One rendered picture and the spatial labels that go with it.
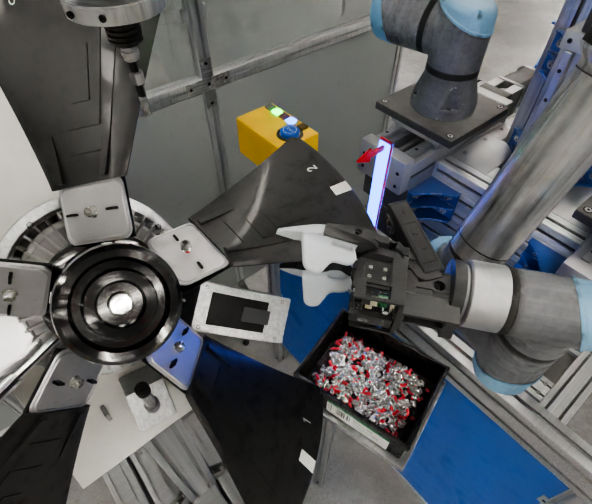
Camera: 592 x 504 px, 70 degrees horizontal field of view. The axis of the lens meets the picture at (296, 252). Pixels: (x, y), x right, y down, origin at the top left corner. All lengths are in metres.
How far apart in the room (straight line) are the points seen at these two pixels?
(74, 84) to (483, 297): 0.47
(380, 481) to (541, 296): 1.22
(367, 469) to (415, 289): 1.20
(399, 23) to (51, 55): 0.73
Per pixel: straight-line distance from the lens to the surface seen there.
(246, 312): 0.65
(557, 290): 0.51
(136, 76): 0.39
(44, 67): 0.54
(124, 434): 0.79
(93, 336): 0.45
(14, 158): 0.73
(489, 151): 1.17
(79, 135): 0.50
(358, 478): 1.62
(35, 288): 0.50
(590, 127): 0.53
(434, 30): 1.02
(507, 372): 0.59
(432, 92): 1.05
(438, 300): 0.47
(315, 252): 0.46
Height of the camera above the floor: 1.56
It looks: 49 degrees down
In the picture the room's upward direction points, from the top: straight up
